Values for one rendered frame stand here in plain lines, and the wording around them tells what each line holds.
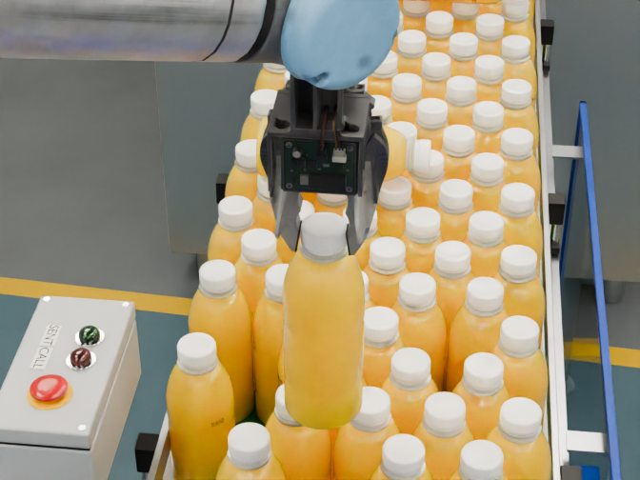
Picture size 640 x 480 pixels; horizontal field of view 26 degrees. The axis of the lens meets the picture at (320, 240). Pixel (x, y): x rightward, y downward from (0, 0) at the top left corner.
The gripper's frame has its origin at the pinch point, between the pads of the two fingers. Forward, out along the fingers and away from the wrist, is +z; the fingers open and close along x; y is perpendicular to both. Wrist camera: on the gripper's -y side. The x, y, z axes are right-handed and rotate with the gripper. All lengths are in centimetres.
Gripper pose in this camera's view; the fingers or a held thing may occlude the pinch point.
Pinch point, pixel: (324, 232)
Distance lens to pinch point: 113.4
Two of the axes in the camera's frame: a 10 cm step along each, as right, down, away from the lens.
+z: 0.0, 8.1, 5.8
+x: 9.9, 0.7, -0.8
